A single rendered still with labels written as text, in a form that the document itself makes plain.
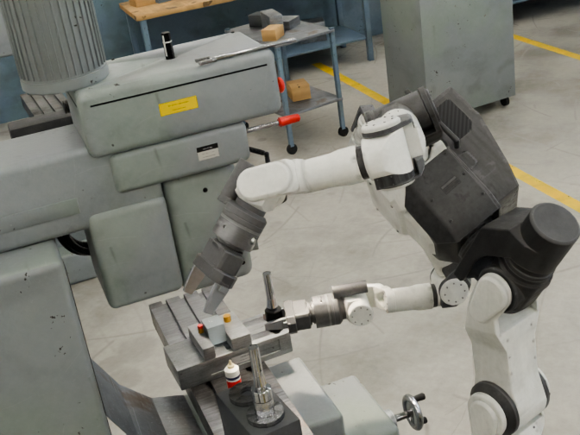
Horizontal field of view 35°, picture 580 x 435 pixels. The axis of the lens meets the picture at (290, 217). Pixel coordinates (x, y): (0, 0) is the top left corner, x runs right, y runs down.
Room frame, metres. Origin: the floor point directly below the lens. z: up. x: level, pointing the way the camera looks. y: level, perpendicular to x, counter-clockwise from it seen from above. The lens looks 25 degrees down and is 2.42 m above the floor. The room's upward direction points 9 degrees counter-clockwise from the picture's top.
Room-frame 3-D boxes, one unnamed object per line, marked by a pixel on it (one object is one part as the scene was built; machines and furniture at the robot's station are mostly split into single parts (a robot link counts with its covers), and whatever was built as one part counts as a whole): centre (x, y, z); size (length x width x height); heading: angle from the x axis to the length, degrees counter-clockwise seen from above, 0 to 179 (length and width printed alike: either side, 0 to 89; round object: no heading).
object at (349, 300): (2.14, -0.12, 1.14); 0.11 x 0.11 x 0.11; 2
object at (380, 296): (2.16, -0.18, 1.13); 0.13 x 0.09 x 0.07; 92
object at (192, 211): (2.13, 0.23, 1.47); 0.21 x 0.19 x 0.32; 17
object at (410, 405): (2.28, -0.25, 0.63); 0.16 x 0.12 x 0.12; 107
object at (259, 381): (1.74, 0.13, 1.25); 0.03 x 0.03 x 0.11
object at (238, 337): (2.30, 0.22, 1.02); 0.15 x 0.06 x 0.04; 20
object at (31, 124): (2.36, 0.61, 1.62); 0.20 x 0.09 x 0.21; 107
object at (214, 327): (2.28, 0.27, 1.04); 0.06 x 0.05 x 0.06; 20
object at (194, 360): (2.29, 0.24, 0.98); 0.35 x 0.15 x 0.11; 110
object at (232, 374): (2.11, 0.22, 0.98); 0.04 x 0.04 x 0.11
